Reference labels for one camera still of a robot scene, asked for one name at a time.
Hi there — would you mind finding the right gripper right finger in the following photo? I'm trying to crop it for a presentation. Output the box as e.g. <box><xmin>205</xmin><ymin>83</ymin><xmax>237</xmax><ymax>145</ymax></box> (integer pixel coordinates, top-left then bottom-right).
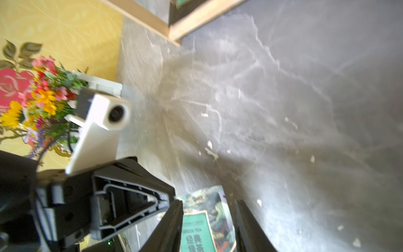
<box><xmin>234</xmin><ymin>200</ymin><xmax>277</xmax><ymax>252</ymax></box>

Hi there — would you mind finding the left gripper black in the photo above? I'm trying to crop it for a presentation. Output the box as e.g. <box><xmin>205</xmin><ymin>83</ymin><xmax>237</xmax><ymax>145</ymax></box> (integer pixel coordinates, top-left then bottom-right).
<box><xmin>1</xmin><ymin>151</ymin><xmax>175</xmax><ymax>252</ymax></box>

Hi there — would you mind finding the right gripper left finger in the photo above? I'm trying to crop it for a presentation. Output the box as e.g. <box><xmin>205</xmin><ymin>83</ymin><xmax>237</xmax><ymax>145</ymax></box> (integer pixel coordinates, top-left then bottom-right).
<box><xmin>140</xmin><ymin>199</ymin><xmax>184</xmax><ymax>252</ymax></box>

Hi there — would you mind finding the green tea bag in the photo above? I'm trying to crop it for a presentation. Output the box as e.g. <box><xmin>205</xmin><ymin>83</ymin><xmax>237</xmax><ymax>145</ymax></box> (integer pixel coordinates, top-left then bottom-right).
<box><xmin>177</xmin><ymin>186</ymin><xmax>237</xmax><ymax>252</ymax></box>
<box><xmin>169</xmin><ymin>0</ymin><xmax>206</xmax><ymax>25</ymax></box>

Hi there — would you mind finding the wooden two-tier shelf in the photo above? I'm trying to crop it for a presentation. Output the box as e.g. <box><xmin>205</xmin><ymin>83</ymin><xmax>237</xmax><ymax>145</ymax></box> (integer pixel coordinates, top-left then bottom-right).
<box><xmin>104</xmin><ymin>0</ymin><xmax>244</xmax><ymax>47</ymax></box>

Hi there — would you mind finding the artificial flower bouquet in vase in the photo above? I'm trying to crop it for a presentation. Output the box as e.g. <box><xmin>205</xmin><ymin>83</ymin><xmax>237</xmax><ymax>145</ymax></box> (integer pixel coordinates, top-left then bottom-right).
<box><xmin>1</xmin><ymin>57</ymin><xmax>96</xmax><ymax>159</ymax></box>

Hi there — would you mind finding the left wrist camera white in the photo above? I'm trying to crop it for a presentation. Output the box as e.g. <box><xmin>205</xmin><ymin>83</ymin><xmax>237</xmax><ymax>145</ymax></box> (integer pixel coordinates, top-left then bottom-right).
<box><xmin>65</xmin><ymin>88</ymin><xmax>131</xmax><ymax>175</ymax></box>

